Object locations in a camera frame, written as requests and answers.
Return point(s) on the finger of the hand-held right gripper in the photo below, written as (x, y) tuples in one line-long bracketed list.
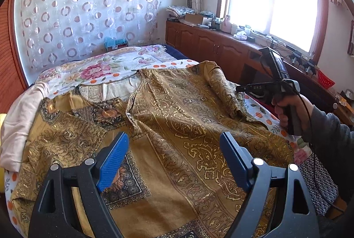
[(257, 88)]

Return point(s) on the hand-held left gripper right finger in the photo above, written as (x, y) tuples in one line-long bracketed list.
[(235, 157)]

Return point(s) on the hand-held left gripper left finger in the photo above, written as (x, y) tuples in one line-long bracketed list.
[(114, 155)]

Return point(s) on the brown paisley garment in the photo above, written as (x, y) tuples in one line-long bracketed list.
[(171, 122)]

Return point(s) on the person's right forearm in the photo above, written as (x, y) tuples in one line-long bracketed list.
[(332, 141)]

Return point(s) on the person's right hand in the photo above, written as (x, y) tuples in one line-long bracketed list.
[(284, 102)]

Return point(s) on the orange print bed sheet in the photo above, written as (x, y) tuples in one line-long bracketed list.
[(265, 119)]

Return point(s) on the white tissue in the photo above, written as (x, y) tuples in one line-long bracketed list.
[(240, 34)]

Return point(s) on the red basket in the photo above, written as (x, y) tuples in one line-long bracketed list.
[(326, 80)]

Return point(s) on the long wooden cabinet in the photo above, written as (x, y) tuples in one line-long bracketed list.
[(210, 44)]

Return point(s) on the window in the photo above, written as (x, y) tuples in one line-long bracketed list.
[(276, 0)]

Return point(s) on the navy bedspread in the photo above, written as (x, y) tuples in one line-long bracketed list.
[(179, 54)]

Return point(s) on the dark dotted cloth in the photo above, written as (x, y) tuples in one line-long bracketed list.
[(318, 182)]

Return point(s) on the floral blanket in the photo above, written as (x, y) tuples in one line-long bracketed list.
[(94, 69)]

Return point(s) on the cardboard box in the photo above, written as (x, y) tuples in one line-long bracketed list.
[(193, 18)]

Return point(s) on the pale pink cloth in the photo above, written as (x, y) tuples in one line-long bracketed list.
[(22, 122)]

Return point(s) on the stack of folded cloths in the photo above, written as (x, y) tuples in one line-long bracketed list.
[(179, 10)]

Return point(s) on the blue box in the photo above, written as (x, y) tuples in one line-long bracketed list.
[(110, 43)]

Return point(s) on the wooden headboard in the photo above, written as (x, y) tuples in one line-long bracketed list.
[(12, 61)]

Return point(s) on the circle pattern sheer curtain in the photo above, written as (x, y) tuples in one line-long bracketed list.
[(83, 5)]

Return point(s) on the wall picture frame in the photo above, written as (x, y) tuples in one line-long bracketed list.
[(351, 39)]

